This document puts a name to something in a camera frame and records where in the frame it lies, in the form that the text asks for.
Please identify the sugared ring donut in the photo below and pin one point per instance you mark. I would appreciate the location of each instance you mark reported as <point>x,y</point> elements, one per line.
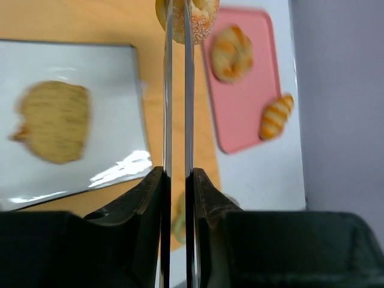
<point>203,16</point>

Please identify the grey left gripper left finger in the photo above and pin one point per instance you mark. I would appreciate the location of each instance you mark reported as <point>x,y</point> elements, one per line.
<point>136,226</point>

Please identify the seeded bread slice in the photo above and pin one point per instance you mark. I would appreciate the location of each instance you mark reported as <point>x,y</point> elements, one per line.
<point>56,120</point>

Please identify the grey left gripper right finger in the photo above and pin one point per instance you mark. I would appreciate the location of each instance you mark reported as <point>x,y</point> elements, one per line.
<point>207,255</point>

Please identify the striped croissant roll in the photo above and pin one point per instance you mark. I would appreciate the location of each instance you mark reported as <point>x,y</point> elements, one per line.
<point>275,116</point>

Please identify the white square plate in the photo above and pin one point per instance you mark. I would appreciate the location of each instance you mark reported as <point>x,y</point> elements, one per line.
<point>117,147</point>

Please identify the twisted glazed bun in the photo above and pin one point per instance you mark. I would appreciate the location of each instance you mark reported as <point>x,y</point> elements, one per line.
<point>231,54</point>

